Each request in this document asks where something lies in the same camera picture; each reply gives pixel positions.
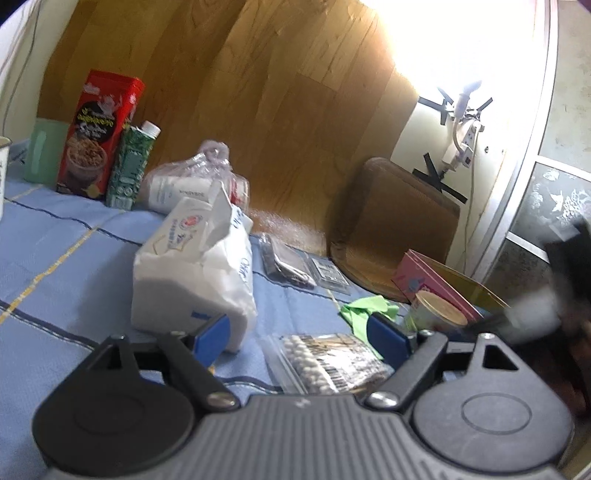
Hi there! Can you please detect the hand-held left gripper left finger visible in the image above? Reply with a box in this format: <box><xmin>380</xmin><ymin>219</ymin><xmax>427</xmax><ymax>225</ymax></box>
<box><xmin>91</xmin><ymin>313</ymin><xmax>242</xmax><ymax>412</ymax></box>

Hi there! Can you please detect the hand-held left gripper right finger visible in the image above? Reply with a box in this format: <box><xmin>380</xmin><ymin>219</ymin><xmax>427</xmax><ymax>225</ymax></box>
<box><xmin>366</xmin><ymin>313</ymin><xmax>521</xmax><ymax>412</ymax></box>

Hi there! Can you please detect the white sugar bag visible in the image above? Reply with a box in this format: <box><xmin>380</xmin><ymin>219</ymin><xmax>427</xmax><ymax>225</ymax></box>
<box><xmin>130</xmin><ymin>181</ymin><xmax>258</xmax><ymax>354</ymax></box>

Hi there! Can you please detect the green cloth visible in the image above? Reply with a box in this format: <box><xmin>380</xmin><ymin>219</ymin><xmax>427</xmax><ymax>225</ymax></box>
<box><xmin>340</xmin><ymin>296</ymin><xmax>400</xmax><ymax>361</ymax></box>

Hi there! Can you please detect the paper cup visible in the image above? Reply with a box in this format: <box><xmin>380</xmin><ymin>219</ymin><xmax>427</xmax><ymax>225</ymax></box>
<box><xmin>407</xmin><ymin>290</ymin><xmax>469</xmax><ymax>334</ymax></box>

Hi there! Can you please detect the cotton swab bag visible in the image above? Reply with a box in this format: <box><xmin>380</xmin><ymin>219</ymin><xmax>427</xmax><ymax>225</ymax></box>
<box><xmin>261</xmin><ymin>333</ymin><xmax>394</xmax><ymax>396</ymax></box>

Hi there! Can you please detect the pink box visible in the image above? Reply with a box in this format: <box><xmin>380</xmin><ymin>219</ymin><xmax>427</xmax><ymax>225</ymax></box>
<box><xmin>392</xmin><ymin>250</ymin><xmax>484</xmax><ymax>324</ymax></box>

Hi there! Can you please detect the clear blister pack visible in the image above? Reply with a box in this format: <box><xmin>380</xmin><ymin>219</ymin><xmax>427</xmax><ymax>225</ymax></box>
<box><xmin>307</xmin><ymin>255</ymin><xmax>353</xmax><ymax>291</ymax></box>

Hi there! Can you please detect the yellow plastic sheet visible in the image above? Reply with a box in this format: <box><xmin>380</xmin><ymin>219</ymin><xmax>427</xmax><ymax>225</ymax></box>
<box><xmin>427</xmin><ymin>258</ymin><xmax>511</xmax><ymax>321</ymax></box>

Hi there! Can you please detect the dark small packet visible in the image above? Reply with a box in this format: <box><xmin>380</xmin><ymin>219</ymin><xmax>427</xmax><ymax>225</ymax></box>
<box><xmin>259</xmin><ymin>233</ymin><xmax>315</xmax><ymax>289</ymax></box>

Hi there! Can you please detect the brown wooden tray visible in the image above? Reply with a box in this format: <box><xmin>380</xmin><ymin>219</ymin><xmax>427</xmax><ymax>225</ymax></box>
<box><xmin>326</xmin><ymin>157</ymin><xmax>461</xmax><ymax>303</ymax></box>

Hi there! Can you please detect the blue checked blanket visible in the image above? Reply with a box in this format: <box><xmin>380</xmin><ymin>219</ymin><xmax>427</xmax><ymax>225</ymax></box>
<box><xmin>0</xmin><ymin>141</ymin><xmax>416</xmax><ymax>398</ymax></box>

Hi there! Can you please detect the clear plastic bag with bottle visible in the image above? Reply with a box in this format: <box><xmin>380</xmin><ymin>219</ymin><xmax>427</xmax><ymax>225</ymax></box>
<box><xmin>139</xmin><ymin>140</ymin><xmax>250</xmax><ymax>215</ymax></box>

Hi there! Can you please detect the black tape strip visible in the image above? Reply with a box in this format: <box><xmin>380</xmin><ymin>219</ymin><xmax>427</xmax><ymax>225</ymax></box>
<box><xmin>412</xmin><ymin>154</ymin><xmax>468</xmax><ymax>204</ymax></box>
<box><xmin>419</xmin><ymin>87</ymin><xmax>494</xmax><ymax>126</ymax></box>

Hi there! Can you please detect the white power strip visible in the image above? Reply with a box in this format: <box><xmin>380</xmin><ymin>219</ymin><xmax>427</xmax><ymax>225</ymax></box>
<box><xmin>441</xmin><ymin>80</ymin><xmax>485</xmax><ymax>172</ymax></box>

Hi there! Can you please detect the green carton with white cap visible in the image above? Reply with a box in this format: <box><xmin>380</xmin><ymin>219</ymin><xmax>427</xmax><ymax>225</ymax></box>
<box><xmin>106</xmin><ymin>121</ymin><xmax>162</xmax><ymax>210</ymax></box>

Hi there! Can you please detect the red cereal box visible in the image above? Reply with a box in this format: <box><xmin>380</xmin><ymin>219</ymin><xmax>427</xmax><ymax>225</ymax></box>
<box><xmin>56</xmin><ymin>70</ymin><xmax>146</xmax><ymax>201</ymax></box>

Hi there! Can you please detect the pale green mug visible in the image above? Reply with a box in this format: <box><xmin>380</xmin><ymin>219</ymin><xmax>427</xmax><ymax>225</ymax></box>
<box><xmin>21</xmin><ymin>118</ymin><xmax>76</xmax><ymax>185</ymax></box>

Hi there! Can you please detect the white enamel cup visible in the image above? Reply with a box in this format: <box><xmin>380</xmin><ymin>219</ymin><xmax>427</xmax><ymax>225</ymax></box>
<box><xmin>0</xmin><ymin>137</ymin><xmax>13</xmax><ymax>221</ymax></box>

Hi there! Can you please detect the white cable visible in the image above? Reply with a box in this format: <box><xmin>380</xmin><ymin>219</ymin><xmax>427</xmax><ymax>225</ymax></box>
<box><xmin>458</xmin><ymin>134</ymin><xmax>479</xmax><ymax>278</ymax></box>

